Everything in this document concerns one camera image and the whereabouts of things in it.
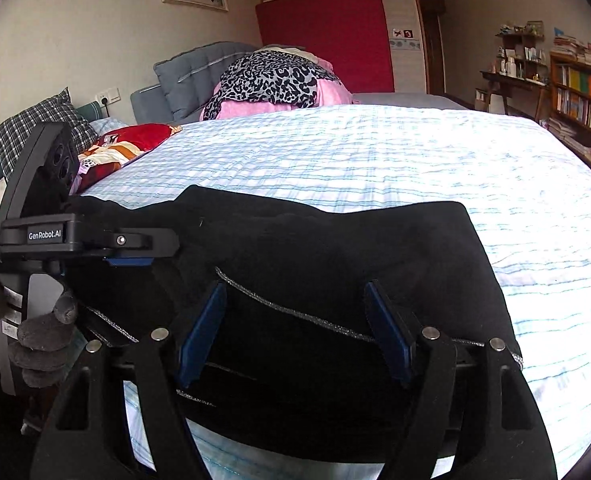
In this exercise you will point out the black white plaid pillow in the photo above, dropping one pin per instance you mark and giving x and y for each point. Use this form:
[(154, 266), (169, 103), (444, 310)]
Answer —
[(55, 120)]

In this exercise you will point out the red mattress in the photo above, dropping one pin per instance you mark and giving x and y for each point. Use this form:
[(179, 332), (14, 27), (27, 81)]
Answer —
[(325, 40)]

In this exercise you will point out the red floral pillow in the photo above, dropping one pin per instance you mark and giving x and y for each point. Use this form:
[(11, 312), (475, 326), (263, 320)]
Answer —
[(135, 142)]

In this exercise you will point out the small wooden desk shelf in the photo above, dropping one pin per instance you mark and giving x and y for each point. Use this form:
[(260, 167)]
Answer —
[(520, 52)]

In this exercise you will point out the white wall socket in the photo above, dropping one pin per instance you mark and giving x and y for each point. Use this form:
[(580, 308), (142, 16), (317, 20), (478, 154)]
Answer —
[(108, 96)]

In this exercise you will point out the wooden bookshelf with books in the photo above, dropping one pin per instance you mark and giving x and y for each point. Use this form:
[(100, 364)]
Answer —
[(583, 95)]

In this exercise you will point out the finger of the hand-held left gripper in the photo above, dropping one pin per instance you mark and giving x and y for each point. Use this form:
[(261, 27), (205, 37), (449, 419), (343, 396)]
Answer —
[(128, 262)]

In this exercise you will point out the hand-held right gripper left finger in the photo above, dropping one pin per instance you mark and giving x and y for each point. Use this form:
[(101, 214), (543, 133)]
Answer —
[(203, 332)]

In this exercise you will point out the bed with plaid sheet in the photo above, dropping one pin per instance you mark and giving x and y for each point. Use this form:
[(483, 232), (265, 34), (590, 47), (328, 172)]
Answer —
[(375, 160)]

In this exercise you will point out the light blue pillow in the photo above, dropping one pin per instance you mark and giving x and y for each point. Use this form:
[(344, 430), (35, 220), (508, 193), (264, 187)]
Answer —
[(106, 126)]

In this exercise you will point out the black pants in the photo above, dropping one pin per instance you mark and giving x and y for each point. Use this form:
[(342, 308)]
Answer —
[(300, 255)]

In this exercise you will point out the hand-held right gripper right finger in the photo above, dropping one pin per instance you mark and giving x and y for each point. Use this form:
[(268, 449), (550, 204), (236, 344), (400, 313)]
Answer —
[(390, 332)]

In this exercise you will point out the stack of books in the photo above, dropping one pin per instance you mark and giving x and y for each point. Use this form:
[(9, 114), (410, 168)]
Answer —
[(583, 50)]

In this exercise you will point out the person's left hand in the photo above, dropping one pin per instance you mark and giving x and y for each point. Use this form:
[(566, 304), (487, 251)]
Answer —
[(43, 345)]

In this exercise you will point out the grey padded headboard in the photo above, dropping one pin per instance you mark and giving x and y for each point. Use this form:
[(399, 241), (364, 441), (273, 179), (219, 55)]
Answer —
[(190, 72)]

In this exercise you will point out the dark wooden door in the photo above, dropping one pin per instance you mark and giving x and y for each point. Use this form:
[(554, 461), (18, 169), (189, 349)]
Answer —
[(433, 45)]

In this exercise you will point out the wooden desk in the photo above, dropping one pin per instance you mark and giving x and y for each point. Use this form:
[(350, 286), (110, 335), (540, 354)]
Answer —
[(513, 80)]

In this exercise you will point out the leopard print blanket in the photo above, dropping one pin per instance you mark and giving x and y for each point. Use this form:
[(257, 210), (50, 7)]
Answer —
[(270, 80)]

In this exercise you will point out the wooden wardrobe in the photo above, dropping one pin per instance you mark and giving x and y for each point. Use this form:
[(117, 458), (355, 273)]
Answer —
[(405, 70)]

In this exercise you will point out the pink blanket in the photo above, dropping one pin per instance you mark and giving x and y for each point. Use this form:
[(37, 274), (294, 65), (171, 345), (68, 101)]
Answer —
[(333, 95)]

